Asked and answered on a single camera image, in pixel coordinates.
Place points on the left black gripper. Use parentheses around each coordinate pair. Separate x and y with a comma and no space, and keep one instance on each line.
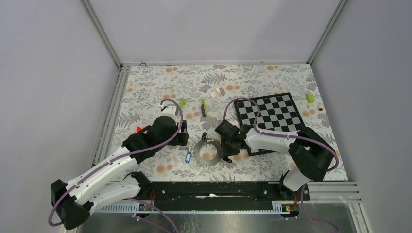
(180,139)

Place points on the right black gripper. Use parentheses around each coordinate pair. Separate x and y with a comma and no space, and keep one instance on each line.
(226,151)

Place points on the small keys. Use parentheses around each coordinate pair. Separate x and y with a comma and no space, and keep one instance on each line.
(206,137)

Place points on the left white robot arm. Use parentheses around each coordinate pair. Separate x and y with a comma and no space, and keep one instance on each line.
(73,202)

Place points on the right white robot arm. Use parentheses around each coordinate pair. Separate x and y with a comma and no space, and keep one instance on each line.
(311,154)

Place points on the green curved block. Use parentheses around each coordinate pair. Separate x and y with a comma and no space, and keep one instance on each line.
(182,103)

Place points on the blue key tag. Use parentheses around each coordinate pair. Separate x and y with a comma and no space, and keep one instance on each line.
(188,157)

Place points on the purple yellow toy brick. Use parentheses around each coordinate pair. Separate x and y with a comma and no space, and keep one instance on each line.
(204,109)

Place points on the small beige wooden block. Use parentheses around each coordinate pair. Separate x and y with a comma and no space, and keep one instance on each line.
(216,93)

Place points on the black white chessboard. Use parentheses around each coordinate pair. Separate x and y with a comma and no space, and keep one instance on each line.
(278,112)

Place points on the small green block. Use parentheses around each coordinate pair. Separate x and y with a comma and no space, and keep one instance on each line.
(309,98)

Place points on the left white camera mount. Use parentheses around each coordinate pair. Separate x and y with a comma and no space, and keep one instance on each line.
(170,111)

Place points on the white slotted cable duct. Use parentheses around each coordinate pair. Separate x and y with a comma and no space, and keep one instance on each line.
(198,205)

